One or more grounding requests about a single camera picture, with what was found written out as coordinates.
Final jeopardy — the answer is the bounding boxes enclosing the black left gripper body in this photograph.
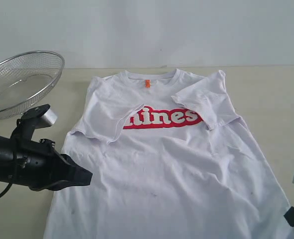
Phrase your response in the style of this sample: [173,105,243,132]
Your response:
[0,136,72,191]

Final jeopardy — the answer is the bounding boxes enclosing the white t-shirt red lettering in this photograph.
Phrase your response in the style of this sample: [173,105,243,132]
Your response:
[43,69,294,239]

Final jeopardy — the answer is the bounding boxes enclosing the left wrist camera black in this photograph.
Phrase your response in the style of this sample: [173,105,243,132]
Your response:
[10,104,58,149]

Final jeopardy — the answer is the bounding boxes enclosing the metal wire mesh basket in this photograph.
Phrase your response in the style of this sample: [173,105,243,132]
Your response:
[0,51,65,120]

